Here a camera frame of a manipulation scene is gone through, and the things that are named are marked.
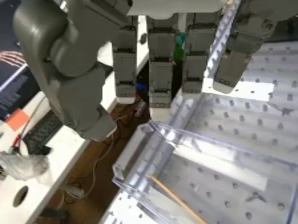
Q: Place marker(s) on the clear plastic bag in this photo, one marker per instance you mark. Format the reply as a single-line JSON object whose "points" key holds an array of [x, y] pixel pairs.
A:
{"points": [[24, 165]]}

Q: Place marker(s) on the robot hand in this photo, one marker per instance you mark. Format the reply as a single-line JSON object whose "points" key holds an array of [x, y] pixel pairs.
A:
{"points": [[75, 56]]}

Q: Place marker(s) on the black keyboard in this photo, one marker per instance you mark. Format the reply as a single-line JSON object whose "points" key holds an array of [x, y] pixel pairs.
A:
{"points": [[41, 133]]}

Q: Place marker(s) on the white desk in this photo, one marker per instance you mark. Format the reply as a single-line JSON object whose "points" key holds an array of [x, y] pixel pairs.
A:
{"points": [[67, 160]]}

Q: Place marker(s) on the wooden chopstick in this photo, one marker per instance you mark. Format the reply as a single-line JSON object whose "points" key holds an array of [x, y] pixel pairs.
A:
{"points": [[177, 198]]}

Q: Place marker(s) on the dark printed sheet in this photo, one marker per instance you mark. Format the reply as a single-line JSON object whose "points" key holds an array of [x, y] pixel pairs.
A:
{"points": [[11, 66]]}

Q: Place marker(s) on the clear box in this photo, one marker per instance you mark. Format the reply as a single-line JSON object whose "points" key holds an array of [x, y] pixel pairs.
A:
{"points": [[146, 156]]}

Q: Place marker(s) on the orange card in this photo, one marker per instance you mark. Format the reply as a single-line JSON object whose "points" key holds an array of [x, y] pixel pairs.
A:
{"points": [[16, 120]]}

